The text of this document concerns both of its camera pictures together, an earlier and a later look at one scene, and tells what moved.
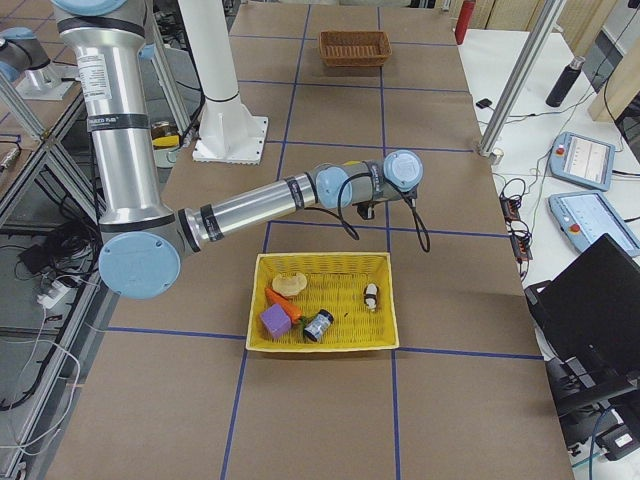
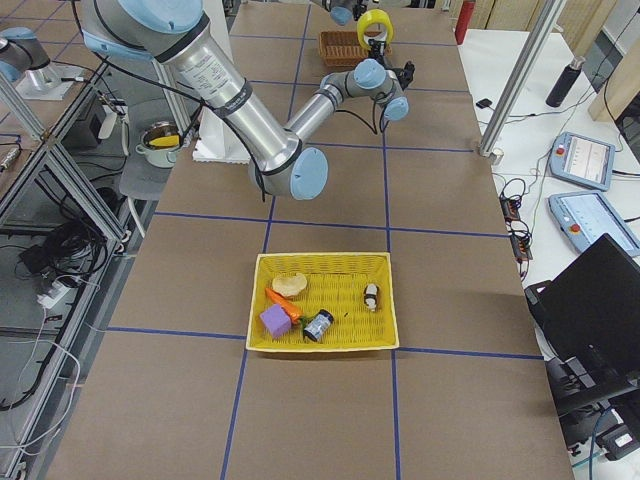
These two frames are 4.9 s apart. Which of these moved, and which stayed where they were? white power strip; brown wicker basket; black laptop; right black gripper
Moved: right black gripper
Stayed: brown wicker basket; black laptop; white power strip
